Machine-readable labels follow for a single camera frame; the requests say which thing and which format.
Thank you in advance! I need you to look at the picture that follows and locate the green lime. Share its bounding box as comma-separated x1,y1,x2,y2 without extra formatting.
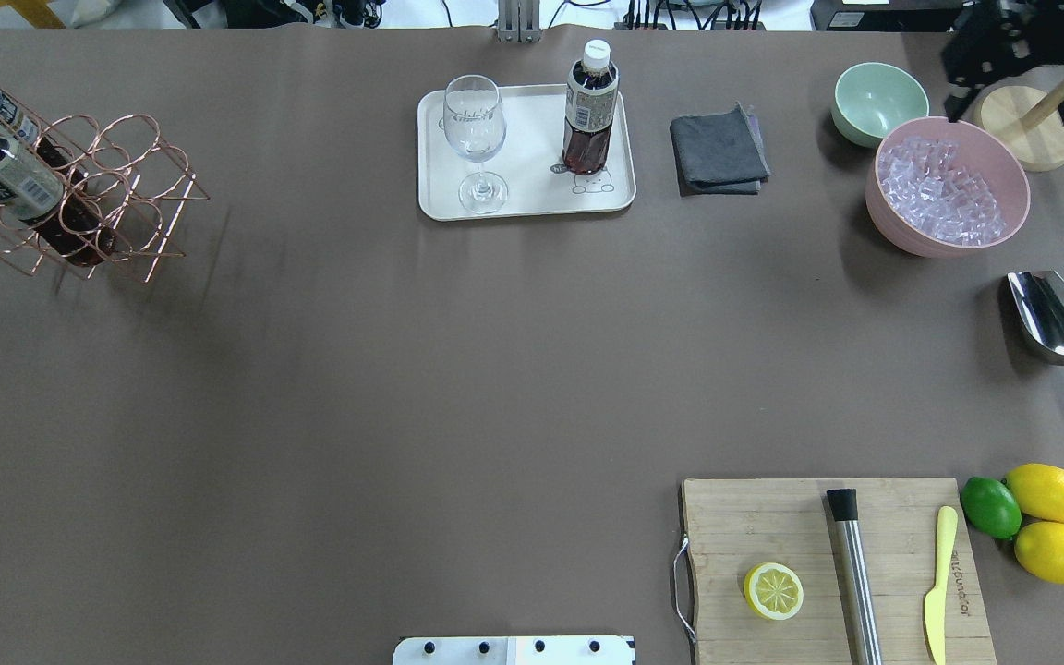
960,476,1023,541

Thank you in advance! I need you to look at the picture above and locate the tea bottle right rack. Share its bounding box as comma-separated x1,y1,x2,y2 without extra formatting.
0,136,115,268

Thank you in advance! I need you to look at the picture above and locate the steel muddler black tip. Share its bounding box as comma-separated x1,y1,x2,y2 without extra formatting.
825,488,884,664

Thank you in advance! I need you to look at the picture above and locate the clear wine glass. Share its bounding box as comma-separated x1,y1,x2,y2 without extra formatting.
442,73,508,214

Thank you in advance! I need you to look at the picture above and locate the lower yellow lemon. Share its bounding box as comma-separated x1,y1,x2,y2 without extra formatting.
1013,521,1064,585

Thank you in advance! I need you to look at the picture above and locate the copper wire bottle basket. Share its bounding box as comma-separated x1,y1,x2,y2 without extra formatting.
0,87,207,282

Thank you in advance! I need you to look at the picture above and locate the wooden cup stand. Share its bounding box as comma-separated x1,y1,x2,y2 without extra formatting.
972,79,1064,172

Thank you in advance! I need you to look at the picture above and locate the yellow plastic knife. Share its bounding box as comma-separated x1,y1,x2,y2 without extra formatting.
922,505,958,664

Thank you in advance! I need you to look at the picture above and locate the mint green bowl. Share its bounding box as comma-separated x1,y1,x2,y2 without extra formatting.
831,62,929,148

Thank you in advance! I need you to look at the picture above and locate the pink bowl with ice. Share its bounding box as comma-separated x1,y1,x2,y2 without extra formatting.
865,116,1031,257

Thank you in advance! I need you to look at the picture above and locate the tea bottle front rack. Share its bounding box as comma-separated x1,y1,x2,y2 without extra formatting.
562,39,620,174

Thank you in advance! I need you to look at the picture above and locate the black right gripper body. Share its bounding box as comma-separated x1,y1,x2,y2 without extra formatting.
942,1,1064,122

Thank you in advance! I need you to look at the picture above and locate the upper yellow lemon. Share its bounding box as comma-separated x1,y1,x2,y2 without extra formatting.
1002,463,1064,523

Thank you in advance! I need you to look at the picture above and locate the yellow lemon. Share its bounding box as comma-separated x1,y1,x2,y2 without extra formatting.
1002,463,1064,523
1013,521,1064,585

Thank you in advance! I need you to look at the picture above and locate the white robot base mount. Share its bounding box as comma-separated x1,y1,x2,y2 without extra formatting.
392,635,636,664

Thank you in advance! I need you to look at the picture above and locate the grey folded cloth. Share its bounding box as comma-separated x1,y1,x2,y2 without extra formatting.
669,103,772,195

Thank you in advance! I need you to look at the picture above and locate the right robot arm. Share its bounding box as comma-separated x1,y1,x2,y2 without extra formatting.
941,1,1064,122

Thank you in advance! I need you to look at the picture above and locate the cream rabbit tray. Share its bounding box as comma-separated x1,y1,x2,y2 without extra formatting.
417,84,636,222

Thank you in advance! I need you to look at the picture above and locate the steel ice scoop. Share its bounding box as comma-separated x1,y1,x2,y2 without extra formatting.
1005,271,1064,367

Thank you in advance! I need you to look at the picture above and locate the tea bottle upper rack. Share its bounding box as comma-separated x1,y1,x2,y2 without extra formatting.
0,59,90,186

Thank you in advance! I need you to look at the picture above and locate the bamboo cutting board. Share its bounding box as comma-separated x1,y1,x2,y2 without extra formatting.
677,478,960,664

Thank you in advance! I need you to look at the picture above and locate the tea bottle rack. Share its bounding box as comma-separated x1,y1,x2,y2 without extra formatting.
562,39,620,174
0,59,90,186
0,136,115,268

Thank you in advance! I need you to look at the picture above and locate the half lemon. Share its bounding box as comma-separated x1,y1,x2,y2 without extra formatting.
743,562,804,622

